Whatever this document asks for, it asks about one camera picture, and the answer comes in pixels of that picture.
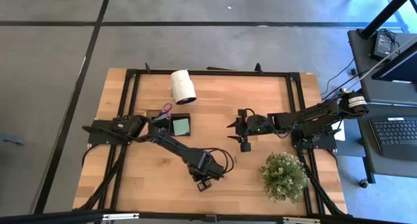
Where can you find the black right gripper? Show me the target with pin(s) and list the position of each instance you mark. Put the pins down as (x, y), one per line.
(257, 126)

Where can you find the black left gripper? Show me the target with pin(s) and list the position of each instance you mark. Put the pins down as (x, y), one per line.
(207, 168)

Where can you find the green sticky note pad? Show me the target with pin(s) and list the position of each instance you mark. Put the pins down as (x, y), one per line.
(181, 126)

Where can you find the black mesh desk organizer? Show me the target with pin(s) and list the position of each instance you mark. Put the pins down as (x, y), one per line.
(153, 115)

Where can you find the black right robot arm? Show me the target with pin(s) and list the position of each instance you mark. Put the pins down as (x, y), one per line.
(312, 115)

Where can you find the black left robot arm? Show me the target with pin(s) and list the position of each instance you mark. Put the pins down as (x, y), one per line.
(176, 147)

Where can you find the artificial potted plant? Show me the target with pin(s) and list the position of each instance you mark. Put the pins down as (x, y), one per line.
(283, 176)

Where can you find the white paper sheet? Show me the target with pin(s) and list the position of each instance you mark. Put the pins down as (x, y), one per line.
(341, 136)

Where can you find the black caster wheel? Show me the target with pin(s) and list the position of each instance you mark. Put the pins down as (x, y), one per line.
(364, 184)

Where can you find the grey desk with monitor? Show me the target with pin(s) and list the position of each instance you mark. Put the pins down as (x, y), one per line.
(365, 71)

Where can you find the black laptop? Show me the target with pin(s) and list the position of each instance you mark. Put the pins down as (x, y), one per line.
(394, 133)

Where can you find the grey desk with laptop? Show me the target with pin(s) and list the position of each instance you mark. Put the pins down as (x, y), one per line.
(391, 168)

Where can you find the black rig beam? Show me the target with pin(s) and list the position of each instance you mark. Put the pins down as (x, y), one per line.
(49, 217)

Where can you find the black power adapter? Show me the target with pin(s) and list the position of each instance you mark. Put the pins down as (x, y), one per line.
(382, 45)

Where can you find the dark computer monitor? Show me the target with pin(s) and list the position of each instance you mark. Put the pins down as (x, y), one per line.
(400, 69)

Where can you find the black vertical pole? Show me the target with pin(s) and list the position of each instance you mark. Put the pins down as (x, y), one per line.
(387, 12)

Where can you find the blue floor object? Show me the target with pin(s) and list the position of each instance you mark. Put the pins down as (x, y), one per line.
(13, 140)

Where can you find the black aluminium table frame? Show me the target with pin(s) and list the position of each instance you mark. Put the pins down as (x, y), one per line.
(228, 73)

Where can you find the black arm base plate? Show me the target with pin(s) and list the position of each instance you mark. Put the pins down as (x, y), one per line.
(325, 143)
(97, 137)

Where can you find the silver bracket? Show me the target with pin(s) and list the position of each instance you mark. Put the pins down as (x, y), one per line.
(301, 220)
(120, 216)

